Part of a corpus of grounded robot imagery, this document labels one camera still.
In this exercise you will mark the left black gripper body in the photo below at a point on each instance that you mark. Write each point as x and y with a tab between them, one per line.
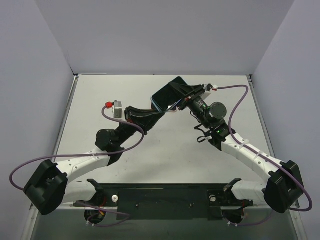
128	116

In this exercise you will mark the blue phone case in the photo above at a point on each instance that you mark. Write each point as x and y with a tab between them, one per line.
171	106

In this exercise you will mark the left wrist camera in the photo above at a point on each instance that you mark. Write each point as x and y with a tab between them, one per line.
116	107

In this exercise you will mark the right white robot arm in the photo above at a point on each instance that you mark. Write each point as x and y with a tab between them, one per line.
283	183

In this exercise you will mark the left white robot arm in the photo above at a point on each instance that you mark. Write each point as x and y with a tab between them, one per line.
107	151

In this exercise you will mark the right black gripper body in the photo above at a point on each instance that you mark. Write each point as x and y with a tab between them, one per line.
191	95

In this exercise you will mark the black phone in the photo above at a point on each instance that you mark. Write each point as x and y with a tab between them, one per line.
165	96

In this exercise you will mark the aluminium frame rail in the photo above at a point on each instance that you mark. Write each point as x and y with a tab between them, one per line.
60	125

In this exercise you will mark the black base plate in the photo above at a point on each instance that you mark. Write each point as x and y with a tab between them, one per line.
168	201

